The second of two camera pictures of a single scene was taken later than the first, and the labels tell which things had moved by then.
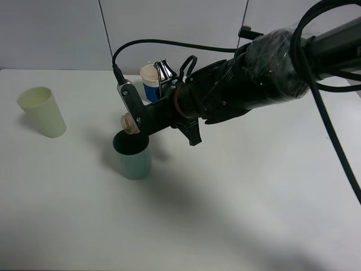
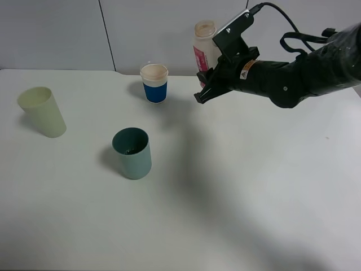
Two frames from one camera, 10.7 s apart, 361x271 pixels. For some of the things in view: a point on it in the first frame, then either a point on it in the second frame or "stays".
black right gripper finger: x=190 y=130 -> x=210 y=91
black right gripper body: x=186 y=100 -> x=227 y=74
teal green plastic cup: x=133 y=153 stays
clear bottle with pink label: x=128 y=124 -> x=205 y=52
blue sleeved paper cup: x=150 y=76 stays
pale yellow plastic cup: x=40 y=105 stays
